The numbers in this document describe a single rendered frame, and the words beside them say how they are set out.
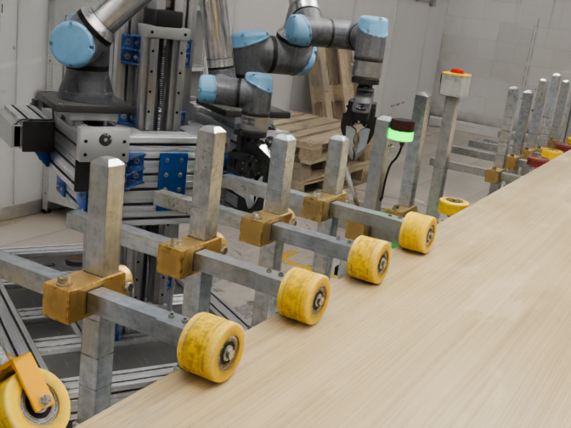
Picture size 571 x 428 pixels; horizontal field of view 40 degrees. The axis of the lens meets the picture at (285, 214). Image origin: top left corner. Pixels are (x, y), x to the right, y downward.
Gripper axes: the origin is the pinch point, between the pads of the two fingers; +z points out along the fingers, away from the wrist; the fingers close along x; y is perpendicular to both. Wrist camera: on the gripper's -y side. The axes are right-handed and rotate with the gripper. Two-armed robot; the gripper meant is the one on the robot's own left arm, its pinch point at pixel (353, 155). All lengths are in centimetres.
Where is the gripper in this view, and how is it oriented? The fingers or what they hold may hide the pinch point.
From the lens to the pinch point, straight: 206.2
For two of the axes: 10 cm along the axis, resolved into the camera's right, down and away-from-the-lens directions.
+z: -1.2, 9.6, 2.7
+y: 1.8, -2.5, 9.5
